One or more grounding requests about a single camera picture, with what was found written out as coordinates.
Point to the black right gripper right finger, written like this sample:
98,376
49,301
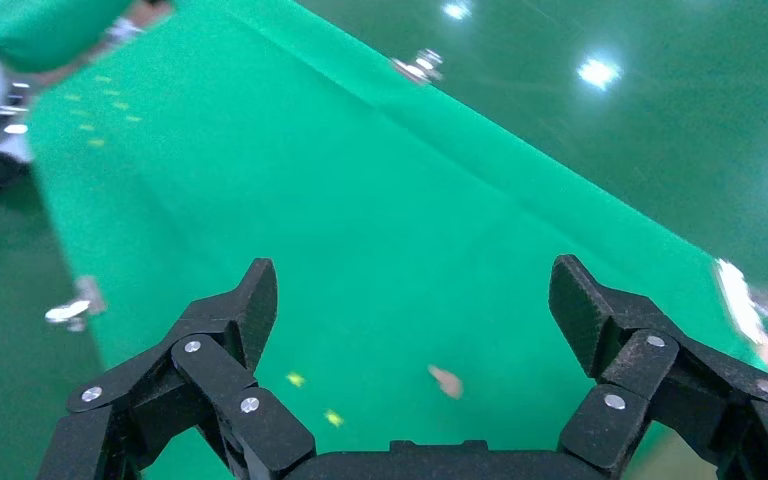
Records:
642,361

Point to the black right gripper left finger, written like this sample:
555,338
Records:
215,371

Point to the green table cloth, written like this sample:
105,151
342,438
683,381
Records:
390,232

